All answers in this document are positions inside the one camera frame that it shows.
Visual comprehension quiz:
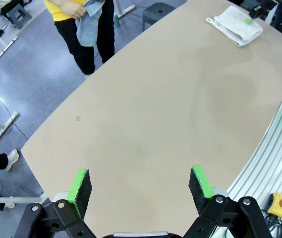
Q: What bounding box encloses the yellow emergency stop box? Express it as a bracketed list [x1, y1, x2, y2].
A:
[267, 192, 282, 216]

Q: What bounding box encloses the white height-adjustable desk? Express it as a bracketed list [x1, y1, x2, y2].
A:
[0, 13, 19, 60]

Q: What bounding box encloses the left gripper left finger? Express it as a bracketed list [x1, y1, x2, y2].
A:
[14, 168, 96, 238]

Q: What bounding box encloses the person in yellow hoodie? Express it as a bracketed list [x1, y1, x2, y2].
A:
[43, 0, 115, 76]

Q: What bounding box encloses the dark grey stool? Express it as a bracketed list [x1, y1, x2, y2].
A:
[142, 2, 176, 32]

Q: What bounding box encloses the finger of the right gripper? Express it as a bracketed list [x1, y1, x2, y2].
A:
[245, 13, 258, 25]

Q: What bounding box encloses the seated person beige shirt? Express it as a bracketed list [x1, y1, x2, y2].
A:
[0, 0, 26, 14]

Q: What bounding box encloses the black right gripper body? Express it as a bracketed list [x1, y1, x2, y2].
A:
[249, 0, 275, 20]

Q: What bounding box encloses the thin black floor cable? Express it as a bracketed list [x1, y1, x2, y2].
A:
[0, 85, 30, 140]

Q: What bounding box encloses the blue-grey towel with loop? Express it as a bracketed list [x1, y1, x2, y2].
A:
[75, 0, 105, 47]

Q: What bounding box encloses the light grey towel white loop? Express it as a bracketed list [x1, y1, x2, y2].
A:
[206, 5, 264, 48]

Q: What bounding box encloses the grey plastic stool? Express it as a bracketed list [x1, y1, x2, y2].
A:
[6, 2, 33, 30]

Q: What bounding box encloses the black cable bundle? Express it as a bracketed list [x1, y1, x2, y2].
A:
[261, 210, 282, 238]

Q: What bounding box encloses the aluminium profile frame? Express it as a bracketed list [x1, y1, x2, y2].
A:
[226, 74, 282, 238]

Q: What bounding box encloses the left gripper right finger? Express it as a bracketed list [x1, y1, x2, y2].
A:
[184, 165, 273, 238]

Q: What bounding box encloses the person's right hand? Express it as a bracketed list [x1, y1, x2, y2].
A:
[58, 0, 86, 19]

